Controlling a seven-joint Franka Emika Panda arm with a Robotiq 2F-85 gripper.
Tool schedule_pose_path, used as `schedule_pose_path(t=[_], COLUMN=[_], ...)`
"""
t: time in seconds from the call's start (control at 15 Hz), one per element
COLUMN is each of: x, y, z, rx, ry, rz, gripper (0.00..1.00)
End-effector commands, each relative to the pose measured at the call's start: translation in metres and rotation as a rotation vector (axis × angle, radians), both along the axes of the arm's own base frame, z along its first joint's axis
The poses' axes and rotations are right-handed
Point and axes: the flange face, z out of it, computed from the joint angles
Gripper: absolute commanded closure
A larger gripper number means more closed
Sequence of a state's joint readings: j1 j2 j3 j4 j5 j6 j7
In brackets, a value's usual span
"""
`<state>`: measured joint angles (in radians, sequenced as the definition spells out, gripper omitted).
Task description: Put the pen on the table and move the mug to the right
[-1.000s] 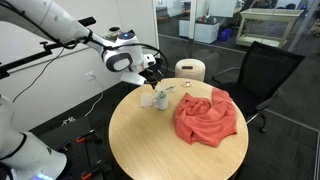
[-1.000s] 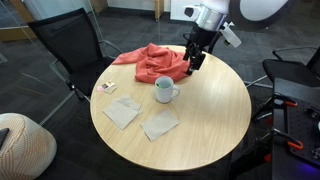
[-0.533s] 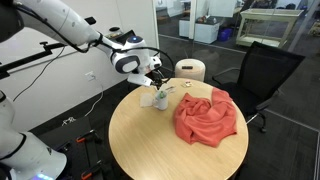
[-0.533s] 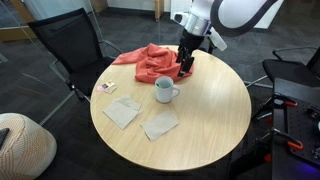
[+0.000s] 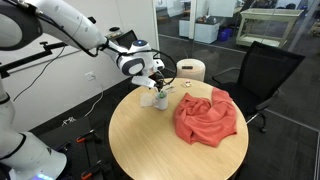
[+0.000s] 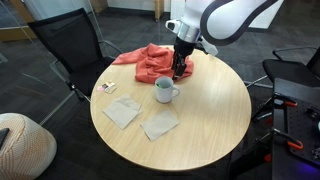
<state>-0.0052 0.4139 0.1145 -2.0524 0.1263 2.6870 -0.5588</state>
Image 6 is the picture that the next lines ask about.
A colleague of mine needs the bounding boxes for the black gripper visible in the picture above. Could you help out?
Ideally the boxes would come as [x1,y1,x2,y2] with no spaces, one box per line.
[171,35,198,81]

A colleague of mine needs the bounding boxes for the white ceramic mug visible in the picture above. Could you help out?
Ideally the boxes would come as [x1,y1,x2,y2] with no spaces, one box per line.
[154,75,181,104]

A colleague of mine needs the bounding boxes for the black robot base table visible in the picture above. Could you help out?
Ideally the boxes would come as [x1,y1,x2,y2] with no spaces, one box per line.
[228,78,320,180]

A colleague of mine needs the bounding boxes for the crumpled red cloth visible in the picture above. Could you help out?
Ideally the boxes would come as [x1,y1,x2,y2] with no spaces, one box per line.
[112,42,195,84]

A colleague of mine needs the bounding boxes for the grey paper napkin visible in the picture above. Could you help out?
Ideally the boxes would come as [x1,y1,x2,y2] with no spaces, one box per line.
[140,108,181,142]
[102,94,143,130]

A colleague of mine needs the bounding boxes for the small printed card packet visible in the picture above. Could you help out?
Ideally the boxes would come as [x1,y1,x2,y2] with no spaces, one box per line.
[97,80,118,95]

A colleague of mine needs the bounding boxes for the orange black clamp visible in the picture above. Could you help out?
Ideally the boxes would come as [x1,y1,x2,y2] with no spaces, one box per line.
[273,93,299,109]
[273,128,305,151]

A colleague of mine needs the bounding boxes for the white knitted pouf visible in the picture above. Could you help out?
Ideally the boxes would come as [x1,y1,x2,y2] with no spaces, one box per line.
[0,112,58,180]

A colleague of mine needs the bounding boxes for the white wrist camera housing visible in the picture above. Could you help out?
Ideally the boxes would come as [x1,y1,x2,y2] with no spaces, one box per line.
[199,36,220,57]

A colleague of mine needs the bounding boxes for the light wooden post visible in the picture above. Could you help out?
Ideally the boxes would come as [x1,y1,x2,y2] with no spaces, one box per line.
[153,0,165,22]

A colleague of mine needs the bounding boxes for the light wooden shelf frame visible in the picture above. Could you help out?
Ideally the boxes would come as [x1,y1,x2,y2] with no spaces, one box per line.
[0,0,38,43]

